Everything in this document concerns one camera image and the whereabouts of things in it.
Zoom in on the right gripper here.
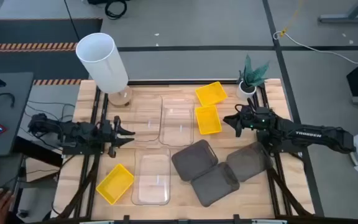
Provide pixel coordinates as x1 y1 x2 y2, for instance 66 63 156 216
223 98 278 138

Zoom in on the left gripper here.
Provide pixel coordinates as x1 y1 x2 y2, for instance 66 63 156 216
99 115 136 159

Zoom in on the yellow plastic basket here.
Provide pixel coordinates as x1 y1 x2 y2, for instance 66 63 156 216
195 81 229 107
195 105 223 136
95 163 135 206

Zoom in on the grey plastic basket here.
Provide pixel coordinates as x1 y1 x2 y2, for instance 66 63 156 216
171 139 219 182
226 141 274 183
190 161 241 208

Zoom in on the green plant in white pot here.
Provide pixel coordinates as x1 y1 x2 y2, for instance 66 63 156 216
236 54 270 101

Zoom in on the white lamp with wooden base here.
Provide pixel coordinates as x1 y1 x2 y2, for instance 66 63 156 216
75 32 134 107

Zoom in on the light wooden board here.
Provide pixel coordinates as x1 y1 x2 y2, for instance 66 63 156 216
25 157 62 183

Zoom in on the grey side desk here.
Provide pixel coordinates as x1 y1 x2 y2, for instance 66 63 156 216
0 72 34 158

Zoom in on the black hazard-striped floor mat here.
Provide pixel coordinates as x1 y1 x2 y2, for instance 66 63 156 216
0 17 104 85

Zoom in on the grey metal table foot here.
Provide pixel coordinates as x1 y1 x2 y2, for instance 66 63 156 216
318 0 358 24

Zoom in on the black aluminium table frame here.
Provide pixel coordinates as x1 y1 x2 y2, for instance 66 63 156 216
50 79 316 224

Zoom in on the white floor cable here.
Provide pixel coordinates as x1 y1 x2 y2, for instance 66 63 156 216
273 30 358 65

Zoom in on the yellow floor cable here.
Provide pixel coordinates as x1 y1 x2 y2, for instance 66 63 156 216
280 0 306 37

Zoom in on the black coiled cable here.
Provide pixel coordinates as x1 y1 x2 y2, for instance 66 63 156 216
104 0 128 21

